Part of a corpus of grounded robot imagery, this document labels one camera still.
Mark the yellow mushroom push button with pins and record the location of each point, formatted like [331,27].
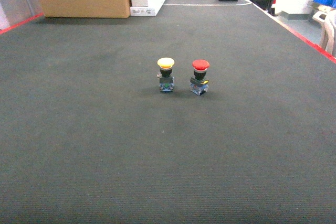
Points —
[166,80]

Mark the red mushroom push button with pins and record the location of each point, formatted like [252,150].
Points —
[198,83]

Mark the white flat box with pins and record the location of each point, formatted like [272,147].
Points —
[150,11]

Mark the white plastic chair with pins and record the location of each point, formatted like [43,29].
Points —
[327,22]

